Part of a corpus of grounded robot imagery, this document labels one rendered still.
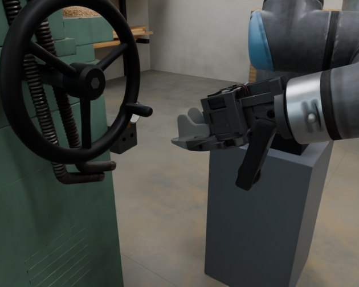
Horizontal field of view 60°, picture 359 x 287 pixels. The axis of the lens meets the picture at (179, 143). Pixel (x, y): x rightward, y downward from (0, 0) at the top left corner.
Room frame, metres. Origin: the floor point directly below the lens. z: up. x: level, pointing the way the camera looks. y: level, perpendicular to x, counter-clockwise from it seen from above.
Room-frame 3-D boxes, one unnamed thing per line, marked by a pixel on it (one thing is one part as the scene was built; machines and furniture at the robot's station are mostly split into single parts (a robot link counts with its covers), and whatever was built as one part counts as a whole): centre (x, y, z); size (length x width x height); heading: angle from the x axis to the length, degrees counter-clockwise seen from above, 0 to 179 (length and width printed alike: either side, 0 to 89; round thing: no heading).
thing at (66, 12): (0.85, 0.26, 0.91); 0.12 x 0.09 x 0.03; 59
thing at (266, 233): (0.91, -0.30, 0.27); 0.30 x 0.30 x 0.55; 55
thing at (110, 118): (0.86, 0.20, 0.58); 0.12 x 0.08 x 0.08; 59
